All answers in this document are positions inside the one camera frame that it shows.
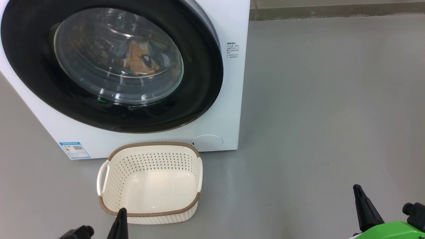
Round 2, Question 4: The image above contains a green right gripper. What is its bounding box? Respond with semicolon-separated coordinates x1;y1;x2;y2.
349;184;425;239

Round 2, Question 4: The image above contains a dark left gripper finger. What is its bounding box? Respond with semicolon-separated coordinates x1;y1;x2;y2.
107;208;128;239

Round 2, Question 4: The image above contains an orange garment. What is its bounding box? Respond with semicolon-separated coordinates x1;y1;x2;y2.
126;42;160;75

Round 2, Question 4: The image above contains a blue bear print garment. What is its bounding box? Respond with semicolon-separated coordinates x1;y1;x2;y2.
146;39;174;67

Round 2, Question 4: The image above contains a black round washing machine door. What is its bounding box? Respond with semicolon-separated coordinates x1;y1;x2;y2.
1;0;224;134

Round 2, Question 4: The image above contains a white front-load washing machine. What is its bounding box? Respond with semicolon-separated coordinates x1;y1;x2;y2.
0;0;251;160

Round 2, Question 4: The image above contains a stainless steel washing machine drum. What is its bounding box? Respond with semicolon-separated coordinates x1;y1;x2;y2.
53;7;184;105

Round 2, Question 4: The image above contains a cream perforated laundry basket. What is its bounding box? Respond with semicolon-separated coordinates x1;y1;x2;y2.
97;142;203;225

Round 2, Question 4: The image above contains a blue energy label sticker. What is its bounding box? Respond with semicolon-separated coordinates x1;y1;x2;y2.
59;142;91;160

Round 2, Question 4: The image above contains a round white filter cover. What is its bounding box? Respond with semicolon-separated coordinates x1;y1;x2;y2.
192;134;223;152

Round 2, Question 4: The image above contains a small printed text label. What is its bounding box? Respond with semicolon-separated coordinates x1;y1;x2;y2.
227;42;239;59

